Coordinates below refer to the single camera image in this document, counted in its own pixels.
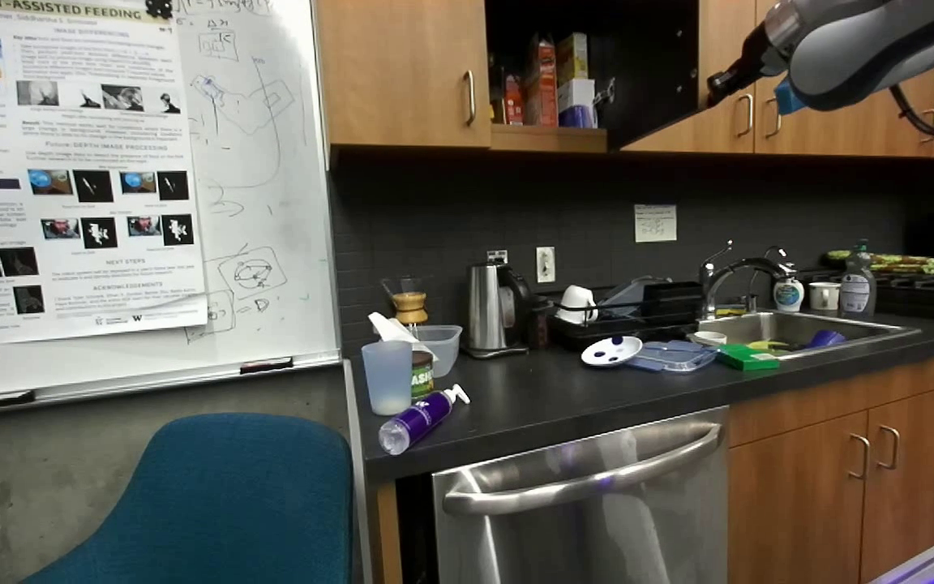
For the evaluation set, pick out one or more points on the glass carafe with wooden collar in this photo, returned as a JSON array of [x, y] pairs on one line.
[[411, 305]]

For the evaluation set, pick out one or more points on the wooden drawer front panel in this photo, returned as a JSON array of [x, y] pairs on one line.
[[843, 401]]

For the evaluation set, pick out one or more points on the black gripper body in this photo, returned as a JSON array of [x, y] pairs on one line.
[[761, 59]]

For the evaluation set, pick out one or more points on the purple spray bottle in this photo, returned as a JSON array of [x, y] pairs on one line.
[[419, 423]]

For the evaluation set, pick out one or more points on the white whiteboard with drawings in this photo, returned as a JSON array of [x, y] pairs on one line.
[[261, 216]]

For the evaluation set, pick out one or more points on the round soap dispenser blue label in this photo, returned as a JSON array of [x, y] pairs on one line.
[[788, 293]]

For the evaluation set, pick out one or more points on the black countertop appliance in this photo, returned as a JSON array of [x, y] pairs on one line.
[[925, 296]]

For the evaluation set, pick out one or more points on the blue plastic lid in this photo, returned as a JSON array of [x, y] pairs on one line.
[[672, 357]]

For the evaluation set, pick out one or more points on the stainless steel kettle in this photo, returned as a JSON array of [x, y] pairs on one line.
[[485, 310]]

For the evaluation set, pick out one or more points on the clear dish soap bottle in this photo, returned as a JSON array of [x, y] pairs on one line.
[[856, 288]]

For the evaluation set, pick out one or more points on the wooden cabinet shelf board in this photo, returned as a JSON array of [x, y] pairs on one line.
[[548, 142]]

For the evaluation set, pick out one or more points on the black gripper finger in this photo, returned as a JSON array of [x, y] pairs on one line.
[[725, 87]]

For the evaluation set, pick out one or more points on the dark curved faucet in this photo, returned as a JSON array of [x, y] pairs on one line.
[[736, 269]]

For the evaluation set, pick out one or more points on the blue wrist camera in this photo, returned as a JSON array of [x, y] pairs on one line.
[[792, 100]]

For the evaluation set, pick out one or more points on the black flower magnet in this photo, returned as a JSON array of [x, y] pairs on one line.
[[155, 8]]

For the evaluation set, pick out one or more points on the green jar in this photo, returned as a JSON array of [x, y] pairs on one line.
[[422, 380]]

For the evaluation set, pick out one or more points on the white power outlet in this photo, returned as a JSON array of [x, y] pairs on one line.
[[546, 263]]

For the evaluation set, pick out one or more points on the white round plate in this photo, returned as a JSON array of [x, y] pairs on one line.
[[612, 352]]

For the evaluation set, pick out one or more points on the tall orange red box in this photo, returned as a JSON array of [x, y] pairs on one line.
[[539, 87]]

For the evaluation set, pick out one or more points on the white paper tissue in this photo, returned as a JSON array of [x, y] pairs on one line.
[[388, 330]]

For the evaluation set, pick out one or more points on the small red box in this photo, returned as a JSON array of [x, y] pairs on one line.
[[509, 102]]

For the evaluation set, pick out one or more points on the white grey Franka robot arm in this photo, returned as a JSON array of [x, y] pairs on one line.
[[875, 51]]

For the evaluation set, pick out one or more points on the purple white box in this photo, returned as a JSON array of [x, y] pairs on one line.
[[574, 104]]

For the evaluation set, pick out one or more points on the black dish rack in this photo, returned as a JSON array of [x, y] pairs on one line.
[[665, 305]]

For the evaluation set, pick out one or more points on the stainless steel sink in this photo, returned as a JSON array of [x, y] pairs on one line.
[[792, 330]]

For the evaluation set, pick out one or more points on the research poster with photos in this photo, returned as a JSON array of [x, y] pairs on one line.
[[66, 132]]

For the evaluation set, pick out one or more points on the green sponge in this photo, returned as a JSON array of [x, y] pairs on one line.
[[747, 357]]

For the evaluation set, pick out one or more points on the black mug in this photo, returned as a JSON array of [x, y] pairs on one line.
[[537, 323]]

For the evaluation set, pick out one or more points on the white mug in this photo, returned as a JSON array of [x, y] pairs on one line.
[[826, 296]]

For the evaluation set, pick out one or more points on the white switch plate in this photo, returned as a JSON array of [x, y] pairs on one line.
[[655, 222]]

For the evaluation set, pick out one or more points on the stainless steel dishwasher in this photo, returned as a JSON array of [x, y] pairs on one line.
[[598, 531]]

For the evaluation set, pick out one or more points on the yellow box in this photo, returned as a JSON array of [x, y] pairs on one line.
[[572, 56]]

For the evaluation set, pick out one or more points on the blue upholstered chair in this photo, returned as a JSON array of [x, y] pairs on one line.
[[229, 508]]

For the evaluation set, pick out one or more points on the yellow green package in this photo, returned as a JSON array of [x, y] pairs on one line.
[[894, 262]]

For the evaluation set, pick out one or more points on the purple item in sink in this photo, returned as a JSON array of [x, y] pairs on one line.
[[827, 339]]

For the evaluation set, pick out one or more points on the translucent plastic cup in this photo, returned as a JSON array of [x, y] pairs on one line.
[[388, 377]]

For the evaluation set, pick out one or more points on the clear plastic container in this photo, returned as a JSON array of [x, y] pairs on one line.
[[441, 350]]

